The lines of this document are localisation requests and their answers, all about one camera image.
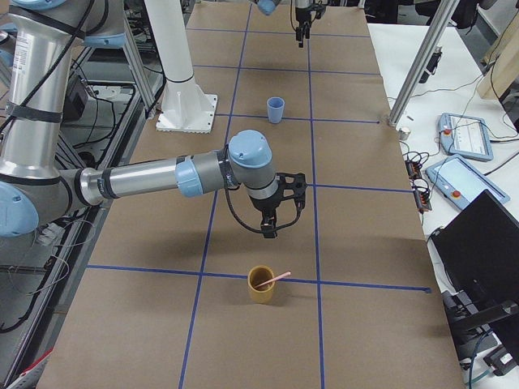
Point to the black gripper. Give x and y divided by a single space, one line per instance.
302 13
264 211

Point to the light blue plastic cup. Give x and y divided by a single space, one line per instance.
275 109

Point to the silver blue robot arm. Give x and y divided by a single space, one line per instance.
267 7
34 191

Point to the yellow bamboo cup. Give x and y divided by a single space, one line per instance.
260 290

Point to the pink chopstick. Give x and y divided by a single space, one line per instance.
275 279

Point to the orange black usb hub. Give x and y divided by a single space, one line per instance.
422 194
414 162

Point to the far teach pendant tablet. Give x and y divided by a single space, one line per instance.
465 135

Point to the teach pendant tablet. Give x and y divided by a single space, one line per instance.
465 135
461 183

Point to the near teach pendant tablet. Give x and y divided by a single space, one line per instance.
461 183

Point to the black laptop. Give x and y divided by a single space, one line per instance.
479 251

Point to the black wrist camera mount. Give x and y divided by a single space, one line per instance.
292 186

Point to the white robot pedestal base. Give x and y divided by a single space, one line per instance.
184 105

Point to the aluminium frame post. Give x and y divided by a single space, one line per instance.
426 49

